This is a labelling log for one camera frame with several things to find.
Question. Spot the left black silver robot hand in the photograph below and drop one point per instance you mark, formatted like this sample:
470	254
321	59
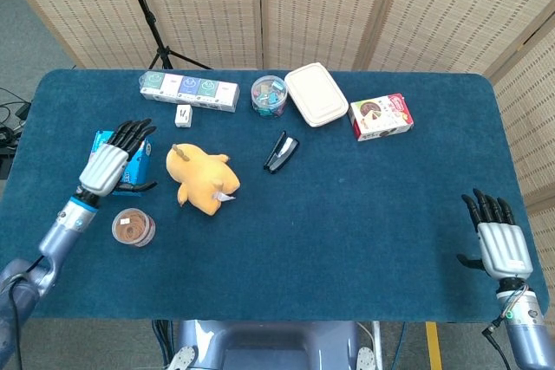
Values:
104	168

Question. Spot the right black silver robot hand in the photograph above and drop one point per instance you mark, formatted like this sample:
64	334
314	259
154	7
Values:
505	251

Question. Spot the yellow plush duck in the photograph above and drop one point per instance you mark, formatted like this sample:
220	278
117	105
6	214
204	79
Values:
201	179

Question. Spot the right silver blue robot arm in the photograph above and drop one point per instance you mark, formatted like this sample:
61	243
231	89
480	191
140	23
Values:
526	335

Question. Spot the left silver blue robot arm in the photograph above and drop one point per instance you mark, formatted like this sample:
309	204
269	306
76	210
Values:
56	240

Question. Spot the blue cookie box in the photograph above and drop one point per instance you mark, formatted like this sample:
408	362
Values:
136	166

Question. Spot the clear tub of rubber bands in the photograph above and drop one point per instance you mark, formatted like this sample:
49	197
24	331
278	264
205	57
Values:
133	227

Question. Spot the white power adapter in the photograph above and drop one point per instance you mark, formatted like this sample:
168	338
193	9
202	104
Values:
183	116

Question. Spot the long white tea box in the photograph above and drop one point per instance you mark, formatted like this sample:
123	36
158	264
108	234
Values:
191	90

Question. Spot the yellow floor tape strip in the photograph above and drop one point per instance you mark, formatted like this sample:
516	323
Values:
433	346

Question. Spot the black tripod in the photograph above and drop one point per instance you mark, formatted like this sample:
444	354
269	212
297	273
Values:
149	19

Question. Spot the black stapler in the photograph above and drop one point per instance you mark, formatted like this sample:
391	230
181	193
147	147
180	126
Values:
282	151

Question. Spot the clear jar of binder clips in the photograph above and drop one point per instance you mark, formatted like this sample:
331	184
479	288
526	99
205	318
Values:
269	97

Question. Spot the blue table cloth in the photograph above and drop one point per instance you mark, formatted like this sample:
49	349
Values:
325	235

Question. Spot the red white biscuit box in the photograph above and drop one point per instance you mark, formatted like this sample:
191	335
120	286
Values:
381	116

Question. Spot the beige lidded food container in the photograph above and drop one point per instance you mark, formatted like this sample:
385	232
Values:
316	95

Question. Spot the grey blue robot torso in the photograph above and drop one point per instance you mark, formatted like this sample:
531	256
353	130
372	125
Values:
269	344

